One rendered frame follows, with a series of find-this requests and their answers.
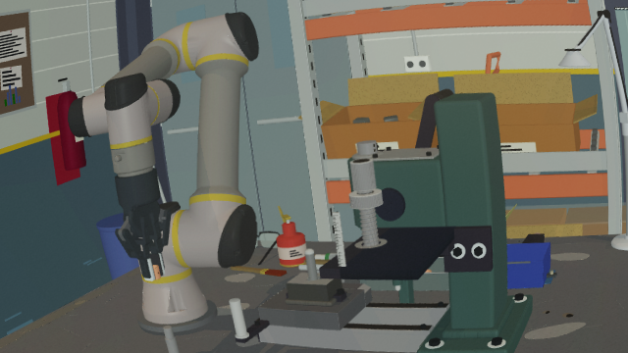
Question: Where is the white scale ruler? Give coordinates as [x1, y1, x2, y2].
[331, 210, 348, 269]

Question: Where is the grey round base plate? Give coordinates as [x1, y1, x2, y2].
[138, 299, 218, 336]

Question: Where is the white nest handle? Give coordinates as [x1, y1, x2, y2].
[228, 297, 251, 341]

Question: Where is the black press table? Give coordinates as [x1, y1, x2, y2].
[319, 225, 495, 282]

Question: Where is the blue box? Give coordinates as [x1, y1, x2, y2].
[505, 233, 552, 291]

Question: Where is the grey stop nut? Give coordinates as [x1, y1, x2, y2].
[348, 188, 385, 208]

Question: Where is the black cable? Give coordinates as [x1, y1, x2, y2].
[256, 229, 282, 267]

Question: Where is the grey threaded ram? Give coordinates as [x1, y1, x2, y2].
[348, 140, 390, 250]

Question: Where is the yellow and red screwdriver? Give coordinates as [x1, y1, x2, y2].
[230, 265, 288, 277]

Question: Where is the red wall case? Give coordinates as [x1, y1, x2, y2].
[44, 77, 88, 187]

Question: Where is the dark grey press nest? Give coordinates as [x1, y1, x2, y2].
[285, 273, 340, 306]

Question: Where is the grey and orange shelf unit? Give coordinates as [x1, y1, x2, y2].
[287, 0, 625, 237]

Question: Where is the black press lever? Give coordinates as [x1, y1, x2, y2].
[414, 88, 455, 150]

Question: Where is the grey slide plate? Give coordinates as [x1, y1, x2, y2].
[256, 282, 373, 331]

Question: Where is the white wall socket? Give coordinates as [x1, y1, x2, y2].
[402, 54, 432, 74]

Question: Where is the brown notice board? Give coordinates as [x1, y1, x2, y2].
[0, 10, 36, 117]

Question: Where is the white desk lamp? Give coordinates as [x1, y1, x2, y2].
[557, 8, 628, 252]

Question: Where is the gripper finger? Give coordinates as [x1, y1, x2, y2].
[116, 215, 151, 281]
[146, 209, 172, 276]

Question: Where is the grey metal cupboard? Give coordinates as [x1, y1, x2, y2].
[150, 0, 320, 242]

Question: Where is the blue bin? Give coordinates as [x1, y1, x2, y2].
[95, 212, 141, 281]

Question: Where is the green press body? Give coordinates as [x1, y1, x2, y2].
[346, 91, 535, 353]

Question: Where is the red oil can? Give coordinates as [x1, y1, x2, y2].
[275, 205, 308, 269]

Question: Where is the light grey rail base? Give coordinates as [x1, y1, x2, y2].
[258, 300, 450, 353]

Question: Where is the grey mandrel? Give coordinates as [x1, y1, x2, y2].
[304, 247, 318, 282]

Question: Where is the black round knob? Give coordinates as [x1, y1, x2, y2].
[379, 186, 407, 223]

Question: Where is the grey rod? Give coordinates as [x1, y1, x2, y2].
[162, 325, 180, 353]

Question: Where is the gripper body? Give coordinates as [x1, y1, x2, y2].
[114, 168, 182, 223]

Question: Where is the open cardboard box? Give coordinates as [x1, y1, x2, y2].
[452, 72, 601, 154]
[319, 73, 443, 161]

